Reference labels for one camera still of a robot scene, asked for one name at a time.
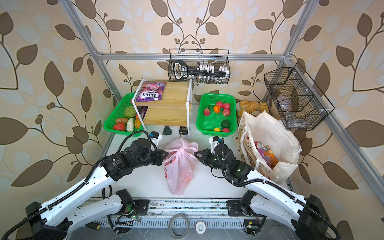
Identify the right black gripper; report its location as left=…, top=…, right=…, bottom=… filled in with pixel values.
left=194, top=148, right=229, bottom=174

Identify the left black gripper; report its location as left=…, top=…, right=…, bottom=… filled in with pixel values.
left=132, top=147, right=171, bottom=170

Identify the pink plastic grocery bag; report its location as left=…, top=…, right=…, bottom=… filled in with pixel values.
left=164, top=138, right=198, bottom=196

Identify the green fruit basket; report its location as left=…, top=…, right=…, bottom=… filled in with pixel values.
left=196, top=93, right=238, bottom=137

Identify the cream canvas tote bag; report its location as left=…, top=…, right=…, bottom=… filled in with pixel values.
left=234, top=112, right=302, bottom=184

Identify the orange Fox's candy bag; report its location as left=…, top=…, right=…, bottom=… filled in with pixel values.
left=263, top=145, right=279, bottom=169

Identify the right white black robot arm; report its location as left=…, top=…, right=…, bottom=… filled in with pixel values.
left=194, top=137, right=342, bottom=240

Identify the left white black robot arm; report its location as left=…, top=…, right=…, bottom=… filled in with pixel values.
left=2, top=131, right=168, bottom=240

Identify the black tape measure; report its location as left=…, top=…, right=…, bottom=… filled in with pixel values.
left=179, top=127, right=189, bottom=135

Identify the red strawberry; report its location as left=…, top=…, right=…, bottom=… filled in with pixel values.
left=113, top=123, right=126, bottom=131

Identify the left green vegetable basket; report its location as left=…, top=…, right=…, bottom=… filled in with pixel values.
left=104, top=93, right=135, bottom=136

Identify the green avocado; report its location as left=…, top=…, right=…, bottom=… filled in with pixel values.
left=221, top=120, right=231, bottom=129

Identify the green cabbage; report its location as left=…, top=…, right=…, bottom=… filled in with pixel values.
left=124, top=105, right=137, bottom=119

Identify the small orange tangerine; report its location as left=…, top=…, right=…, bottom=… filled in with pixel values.
left=213, top=105, right=221, bottom=114

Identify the white wooden two-tier shelf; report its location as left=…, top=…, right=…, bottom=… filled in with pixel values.
left=131, top=78, right=193, bottom=136

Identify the purple Fox's candy bag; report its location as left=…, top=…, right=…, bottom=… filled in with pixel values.
left=136, top=81, right=167, bottom=103

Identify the grey tape roll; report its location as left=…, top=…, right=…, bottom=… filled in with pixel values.
left=168, top=213, right=190, bottom=240

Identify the white bread tray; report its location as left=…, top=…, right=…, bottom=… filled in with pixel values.
left=236, top=100, right=270, bottom=118

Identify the black barcode scanner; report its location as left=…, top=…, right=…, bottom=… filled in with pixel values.
left=173, top=60, right=188, bottom=81

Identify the black handle screwdriver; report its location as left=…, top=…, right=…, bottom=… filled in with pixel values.
left=85, top=222, right=101, bottom=231

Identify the black wire basket rear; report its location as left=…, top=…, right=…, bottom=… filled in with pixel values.
left=168, top=48, right=231, bottom=85

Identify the black wire basket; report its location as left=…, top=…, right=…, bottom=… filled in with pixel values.
left=168, top=48, right=231, bottom=85
left=264, top=63, right=335, bottom=131

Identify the black wire basket right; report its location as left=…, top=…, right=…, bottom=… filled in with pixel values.
left=264, top=63, right=335, bottom=131

